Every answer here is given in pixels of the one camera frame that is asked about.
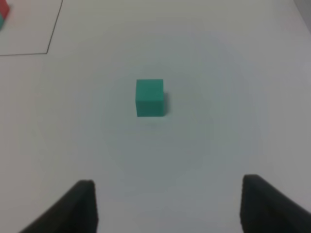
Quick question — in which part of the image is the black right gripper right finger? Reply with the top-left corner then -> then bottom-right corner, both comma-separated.
240,174 -> 311,233

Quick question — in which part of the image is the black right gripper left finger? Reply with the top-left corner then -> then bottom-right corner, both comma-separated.
22,180 -> 99,233

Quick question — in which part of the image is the red template block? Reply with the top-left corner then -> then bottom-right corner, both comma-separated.
0,0 -> 10,20

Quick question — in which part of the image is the green template block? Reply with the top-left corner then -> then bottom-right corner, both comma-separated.
0,14 -> 5,30

